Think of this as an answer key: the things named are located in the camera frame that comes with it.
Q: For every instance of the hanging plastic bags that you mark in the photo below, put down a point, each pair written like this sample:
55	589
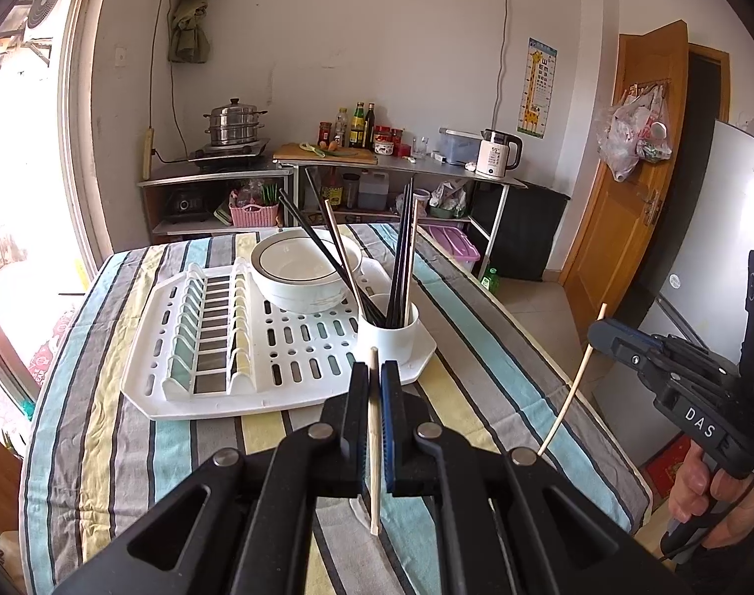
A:
634	130

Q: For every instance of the black chopstick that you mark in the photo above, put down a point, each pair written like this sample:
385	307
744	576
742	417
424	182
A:
406	242
327	264
327	251
397	248
333	232

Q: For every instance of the steel steamer pot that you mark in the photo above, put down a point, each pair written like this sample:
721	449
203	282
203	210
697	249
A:
235	124

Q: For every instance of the window frame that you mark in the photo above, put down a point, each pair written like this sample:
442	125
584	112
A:
79	136

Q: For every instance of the black cooktop stove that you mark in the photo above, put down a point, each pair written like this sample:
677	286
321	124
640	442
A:
228	152

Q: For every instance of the red capped sauce bottle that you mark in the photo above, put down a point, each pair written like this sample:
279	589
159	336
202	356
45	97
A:
332	189

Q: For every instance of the black blender base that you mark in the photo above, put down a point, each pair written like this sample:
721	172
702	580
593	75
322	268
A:
185	204

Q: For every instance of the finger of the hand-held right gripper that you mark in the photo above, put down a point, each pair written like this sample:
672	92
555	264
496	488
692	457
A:
681	381
628	334

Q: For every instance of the green plastic bottle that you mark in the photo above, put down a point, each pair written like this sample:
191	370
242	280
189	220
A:
489	282

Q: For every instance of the wooden kitchen shelf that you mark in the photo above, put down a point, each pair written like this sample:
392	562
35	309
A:
160	204

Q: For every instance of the white plastic jerry can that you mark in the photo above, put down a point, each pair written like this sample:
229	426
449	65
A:
372	192

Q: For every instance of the pink storage box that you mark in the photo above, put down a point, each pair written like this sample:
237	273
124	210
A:
454	245

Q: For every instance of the dark glass bottle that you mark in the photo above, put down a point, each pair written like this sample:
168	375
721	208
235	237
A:
370	127

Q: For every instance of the pink plastic basket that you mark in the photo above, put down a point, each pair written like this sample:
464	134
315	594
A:
253	214

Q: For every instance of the dark storage jar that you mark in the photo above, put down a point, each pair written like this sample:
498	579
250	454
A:
350	192

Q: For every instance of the red sauce jars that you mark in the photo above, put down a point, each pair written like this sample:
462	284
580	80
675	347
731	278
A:
389	141

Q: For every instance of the giraffe wall poster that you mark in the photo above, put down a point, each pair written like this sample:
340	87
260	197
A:
536	87

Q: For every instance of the wooden cutting board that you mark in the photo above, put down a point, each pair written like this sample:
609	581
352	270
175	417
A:
302	154

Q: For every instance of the white cup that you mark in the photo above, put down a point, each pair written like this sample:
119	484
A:
389	341

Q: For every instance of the plastic bags under table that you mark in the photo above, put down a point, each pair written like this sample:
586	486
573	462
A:
448	198

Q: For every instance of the white plastic dish rack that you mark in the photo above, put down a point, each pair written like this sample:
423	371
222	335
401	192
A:
166	384

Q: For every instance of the clear seasoning bottle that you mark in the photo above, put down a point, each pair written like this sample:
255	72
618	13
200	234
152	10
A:
341	127

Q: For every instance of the yellow label sauce bottle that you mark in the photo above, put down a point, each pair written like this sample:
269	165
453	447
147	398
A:
357	130

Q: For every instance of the person's right hand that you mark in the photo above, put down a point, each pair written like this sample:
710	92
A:
690	489

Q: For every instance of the white refrigerator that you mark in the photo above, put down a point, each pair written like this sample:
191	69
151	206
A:
712	211

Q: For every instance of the black panel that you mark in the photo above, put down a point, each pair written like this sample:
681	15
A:
526	235

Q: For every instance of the white electric kettle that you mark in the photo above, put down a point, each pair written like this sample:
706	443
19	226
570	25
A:
495	158

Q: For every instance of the red lidded jar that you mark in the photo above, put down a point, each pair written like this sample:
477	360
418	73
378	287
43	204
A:
325	134

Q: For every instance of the beige power strip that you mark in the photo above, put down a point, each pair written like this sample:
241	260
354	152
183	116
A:
147	152

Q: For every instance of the drinking glass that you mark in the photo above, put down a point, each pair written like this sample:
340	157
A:
420	149

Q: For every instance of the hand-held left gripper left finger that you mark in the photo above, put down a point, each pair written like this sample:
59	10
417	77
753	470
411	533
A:
358	440

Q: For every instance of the clear plastic storage container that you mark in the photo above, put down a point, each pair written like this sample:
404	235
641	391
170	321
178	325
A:
457	145

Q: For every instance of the striped tablecloth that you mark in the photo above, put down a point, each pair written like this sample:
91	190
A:
495	353

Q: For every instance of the red floor mat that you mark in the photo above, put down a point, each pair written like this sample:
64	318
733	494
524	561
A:
665	474

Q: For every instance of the metal kitchen table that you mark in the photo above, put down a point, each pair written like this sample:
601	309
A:
402	167

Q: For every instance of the wooden door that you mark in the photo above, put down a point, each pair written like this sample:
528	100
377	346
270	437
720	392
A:
625	229

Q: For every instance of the green hanging cloth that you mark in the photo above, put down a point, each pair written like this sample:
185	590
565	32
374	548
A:
188	12

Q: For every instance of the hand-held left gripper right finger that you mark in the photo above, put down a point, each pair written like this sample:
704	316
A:
388	446

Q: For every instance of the white bowl with dark rim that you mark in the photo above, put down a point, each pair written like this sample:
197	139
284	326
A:
290	288

